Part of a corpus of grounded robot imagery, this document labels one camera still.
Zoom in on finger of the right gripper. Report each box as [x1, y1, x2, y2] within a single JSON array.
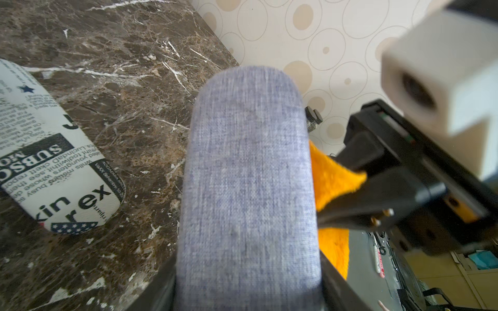
[[317, 166, 446, 231]]

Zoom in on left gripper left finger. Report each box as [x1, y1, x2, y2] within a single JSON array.
[[127, 256, 176, 311]]

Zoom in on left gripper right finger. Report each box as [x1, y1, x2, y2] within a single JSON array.
[[320, 252, 371, 311]]

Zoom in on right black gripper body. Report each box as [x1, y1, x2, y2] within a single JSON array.
[[336, 100, 497, 255]]

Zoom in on orange microfiber cloth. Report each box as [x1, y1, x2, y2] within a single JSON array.
[[309, 142, 367, 279]]

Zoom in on lavender fabric eyeglass case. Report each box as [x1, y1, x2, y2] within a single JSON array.
[[175, 66, 324, 310]]

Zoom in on newspaper print eyeglass case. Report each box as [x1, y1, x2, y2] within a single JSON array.
[[1, 60, 126, 235]]

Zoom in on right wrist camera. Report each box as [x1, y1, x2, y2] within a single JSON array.
[[381, 9, 497, 180]]

